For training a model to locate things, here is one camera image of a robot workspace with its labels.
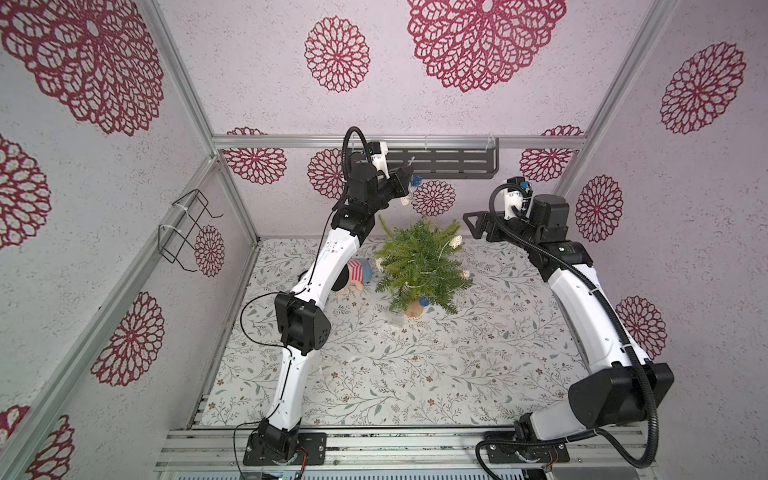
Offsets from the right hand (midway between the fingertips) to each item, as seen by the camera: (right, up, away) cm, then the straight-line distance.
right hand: (478, 211), depth 74 cm
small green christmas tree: (-15, -14, +1) cm, 20 cm away
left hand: (-15, +12, +4) cm, 20 cm away
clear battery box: (-20, -31, +21) cm, 42 cm away
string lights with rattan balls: (-6, -8, 0) cm, 10 cm away
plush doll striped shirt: (-31, -16, +29) cm, 46 cm away
